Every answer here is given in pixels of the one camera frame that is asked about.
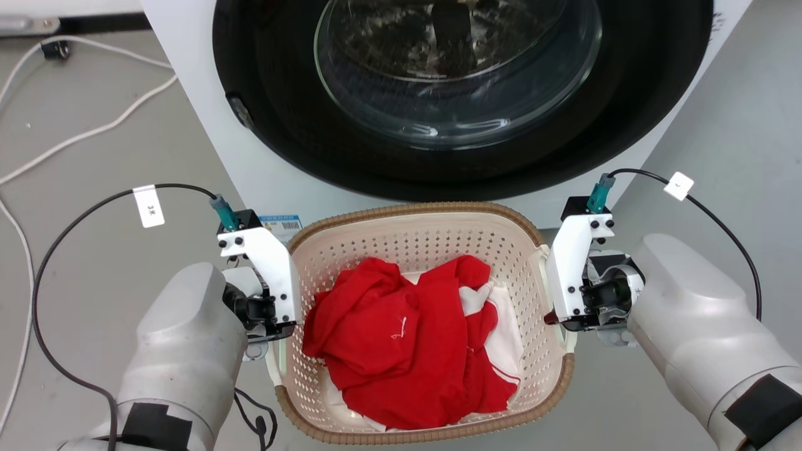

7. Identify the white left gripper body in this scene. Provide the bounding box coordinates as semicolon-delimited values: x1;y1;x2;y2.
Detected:
218;227;303;343

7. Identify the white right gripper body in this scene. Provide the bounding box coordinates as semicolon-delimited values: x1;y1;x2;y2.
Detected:
545;213;646;333

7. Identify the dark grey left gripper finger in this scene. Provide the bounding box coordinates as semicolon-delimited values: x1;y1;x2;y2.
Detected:
246;324;296;344

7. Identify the beige perforated laundry basket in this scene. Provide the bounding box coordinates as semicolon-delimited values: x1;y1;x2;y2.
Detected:
266;202;576;445

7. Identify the white garment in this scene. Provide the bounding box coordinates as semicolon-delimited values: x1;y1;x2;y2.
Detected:
323;271;524;433

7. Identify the blue barcode sticker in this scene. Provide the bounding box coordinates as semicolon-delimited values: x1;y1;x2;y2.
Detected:
259;215;305;244

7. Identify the red garment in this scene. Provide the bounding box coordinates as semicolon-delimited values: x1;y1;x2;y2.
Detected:
302;255;521;431

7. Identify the black round glass washer door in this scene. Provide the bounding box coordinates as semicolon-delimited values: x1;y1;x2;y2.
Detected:
212;0;715;202

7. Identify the black washer door latch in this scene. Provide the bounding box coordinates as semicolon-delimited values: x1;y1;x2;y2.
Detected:
227;93;255;131

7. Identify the white front-load washing machine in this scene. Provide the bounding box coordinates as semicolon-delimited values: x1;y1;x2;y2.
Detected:
141;0;753;230

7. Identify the teal cable connector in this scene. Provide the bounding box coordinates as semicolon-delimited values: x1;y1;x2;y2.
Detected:
210;194;241;232
587;175;617;214

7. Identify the thin black looped cable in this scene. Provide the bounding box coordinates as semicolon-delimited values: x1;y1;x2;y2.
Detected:
234;387;279;451

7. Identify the white paper cable tag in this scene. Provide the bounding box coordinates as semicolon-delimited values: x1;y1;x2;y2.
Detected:
133;185;166;229
663;172;695;202

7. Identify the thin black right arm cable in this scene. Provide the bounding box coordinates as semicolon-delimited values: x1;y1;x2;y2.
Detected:
607;168;763;322

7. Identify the white floor cable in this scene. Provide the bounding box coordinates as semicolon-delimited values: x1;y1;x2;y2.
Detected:
0;34;179;186
0;199;36;434

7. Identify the grey metal floor bracket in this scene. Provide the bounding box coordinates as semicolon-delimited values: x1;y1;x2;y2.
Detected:
0;16;62;37

